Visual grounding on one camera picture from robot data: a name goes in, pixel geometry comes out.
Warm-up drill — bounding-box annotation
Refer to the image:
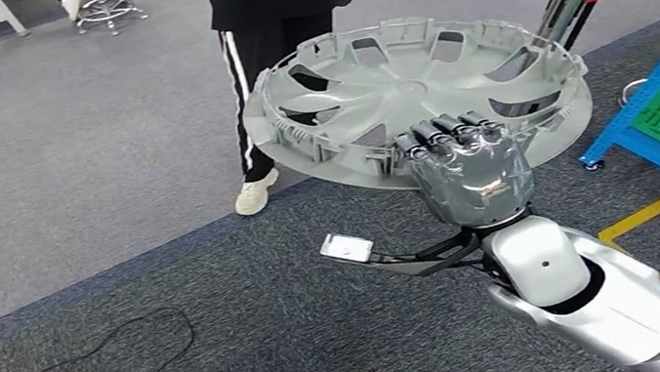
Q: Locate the chrome stanchion with mirror base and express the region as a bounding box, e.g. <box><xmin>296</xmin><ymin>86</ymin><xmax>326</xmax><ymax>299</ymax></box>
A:
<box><xmin>529</xmin><ymin>0</ymin><xmax>598</xmax><ymax>51</ymax></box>

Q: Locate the grey plastic wheel cover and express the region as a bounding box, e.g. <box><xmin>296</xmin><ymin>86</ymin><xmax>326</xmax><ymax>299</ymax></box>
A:
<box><xmin>230</xmin><ymin>0</ymin><xmax>603</xmax><ymax>215</ymax></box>

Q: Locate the chrome stool base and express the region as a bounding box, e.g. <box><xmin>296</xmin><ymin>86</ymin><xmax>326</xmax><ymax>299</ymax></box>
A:
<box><xmin>73</xmin><ymin>0</ymin><xmax>152</xmax><ymax>42</ymax></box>

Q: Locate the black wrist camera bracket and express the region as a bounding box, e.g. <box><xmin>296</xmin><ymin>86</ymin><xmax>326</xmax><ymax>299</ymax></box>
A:
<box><xmin>329</xmin><ymin>226</ymin><xmax>488</xmax><ymax>292</ymax></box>

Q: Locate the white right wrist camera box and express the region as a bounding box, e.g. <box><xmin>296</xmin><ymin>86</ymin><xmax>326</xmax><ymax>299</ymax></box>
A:
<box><xmin>317</xmin><ymin>227</ymin><xmax>377</xmax><ymax>271</ymax></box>

